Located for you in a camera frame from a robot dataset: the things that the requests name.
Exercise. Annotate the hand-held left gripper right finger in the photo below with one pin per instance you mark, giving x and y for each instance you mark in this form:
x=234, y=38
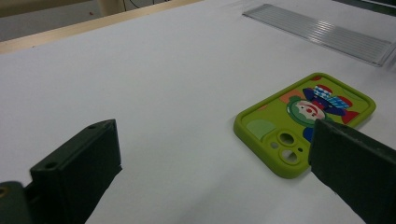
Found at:
x=358, y=168

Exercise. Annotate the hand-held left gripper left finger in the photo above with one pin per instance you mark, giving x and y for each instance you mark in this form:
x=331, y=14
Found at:
x=74, y=174

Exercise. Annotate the green cartoon phone case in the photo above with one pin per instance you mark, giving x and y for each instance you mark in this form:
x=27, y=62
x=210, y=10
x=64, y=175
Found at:
x=274, y=124

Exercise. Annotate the clear ridged plastic rack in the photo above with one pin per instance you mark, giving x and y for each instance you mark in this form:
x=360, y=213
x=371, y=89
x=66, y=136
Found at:
x=327, y=31

